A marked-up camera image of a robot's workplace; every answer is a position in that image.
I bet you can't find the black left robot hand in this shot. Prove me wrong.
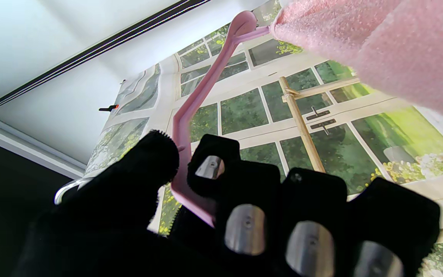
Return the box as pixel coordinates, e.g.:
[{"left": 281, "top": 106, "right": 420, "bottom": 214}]
[{"left": 12, "top": 130, "right": 441, "bottom": 277}]

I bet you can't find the pink clothes hanger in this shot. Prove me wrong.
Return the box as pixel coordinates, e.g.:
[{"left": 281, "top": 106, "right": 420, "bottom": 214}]
[{"left": 54, "top": 10, "right": 272, "bottom": 227}]

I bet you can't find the pink square towel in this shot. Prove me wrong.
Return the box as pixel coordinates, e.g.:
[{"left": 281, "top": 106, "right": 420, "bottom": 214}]
[{"left": 270, "top": 0, "right": 443, "bottom": 123}]

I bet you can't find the printed garden room backdrop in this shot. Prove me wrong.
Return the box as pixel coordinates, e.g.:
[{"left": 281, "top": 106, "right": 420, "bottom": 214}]
[{"left": 83, "top": 0, "right": 443, "bottom": 277}]

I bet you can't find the wooden drying rack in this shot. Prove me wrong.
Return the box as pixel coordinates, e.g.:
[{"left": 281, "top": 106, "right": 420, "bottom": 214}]
[{"left": 279, "top": 76, "right": 360, "bottom": 174}]

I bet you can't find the black ceiling rail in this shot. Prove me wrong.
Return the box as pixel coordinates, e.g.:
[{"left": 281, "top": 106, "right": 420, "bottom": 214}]
[{"left": 0, "top": 0, "right": 211, "bottom": 116}]

